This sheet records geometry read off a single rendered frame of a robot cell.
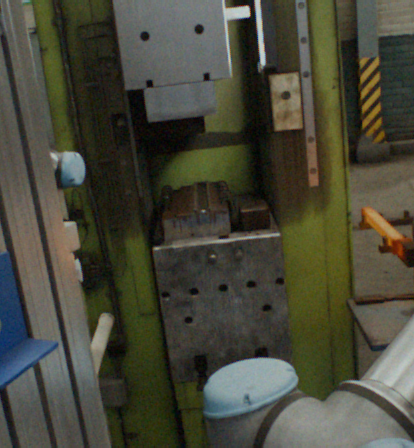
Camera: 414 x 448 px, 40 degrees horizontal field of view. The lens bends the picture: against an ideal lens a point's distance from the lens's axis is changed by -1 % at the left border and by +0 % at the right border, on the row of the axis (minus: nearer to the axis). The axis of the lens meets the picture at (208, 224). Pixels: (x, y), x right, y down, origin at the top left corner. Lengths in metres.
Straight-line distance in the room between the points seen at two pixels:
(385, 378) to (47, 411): 0.36
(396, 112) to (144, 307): 6.13
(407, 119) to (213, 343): 6.25
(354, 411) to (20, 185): 0.40
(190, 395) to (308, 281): 0.54
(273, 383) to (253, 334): 1.11
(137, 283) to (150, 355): 0.27
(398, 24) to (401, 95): 0.85
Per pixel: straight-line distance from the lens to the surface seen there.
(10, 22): 0.56
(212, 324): 1.78
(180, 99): 1.67
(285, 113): 1.81
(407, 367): 0.70
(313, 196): 1.89
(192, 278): 1.72
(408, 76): 7.74
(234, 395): 0.68
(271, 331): 1.80
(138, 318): 2.00
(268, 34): 1.78
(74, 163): 1.23
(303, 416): 0.66
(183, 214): 1.72
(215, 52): 1.67
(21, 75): 0.56
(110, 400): 2.09
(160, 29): 1.67
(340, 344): 2.10
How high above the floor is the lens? 1.41
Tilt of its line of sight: 16 degrees down
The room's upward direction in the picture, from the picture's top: 7 degrees counter-clockwise
